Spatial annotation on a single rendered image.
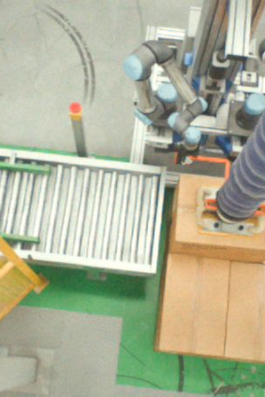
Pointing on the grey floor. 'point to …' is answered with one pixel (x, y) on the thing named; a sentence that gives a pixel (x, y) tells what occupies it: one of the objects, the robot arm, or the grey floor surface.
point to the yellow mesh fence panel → (8, 273)
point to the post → (79, 134)
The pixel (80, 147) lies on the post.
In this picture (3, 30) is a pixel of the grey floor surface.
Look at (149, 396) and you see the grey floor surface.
